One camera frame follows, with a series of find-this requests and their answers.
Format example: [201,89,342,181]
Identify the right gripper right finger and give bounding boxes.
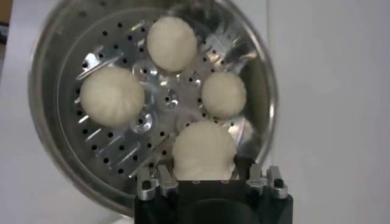
[233,155,289,200]

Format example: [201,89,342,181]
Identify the white steamed baozi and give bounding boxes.
[171,121,238,181]
[200,71,247,120]
[79,66,146,128]
[146,15,198,73]

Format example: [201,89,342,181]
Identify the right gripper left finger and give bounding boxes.
[136,156,180,201]

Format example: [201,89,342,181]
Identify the stainless steel steamer basket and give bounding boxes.
[27,0,278,219]

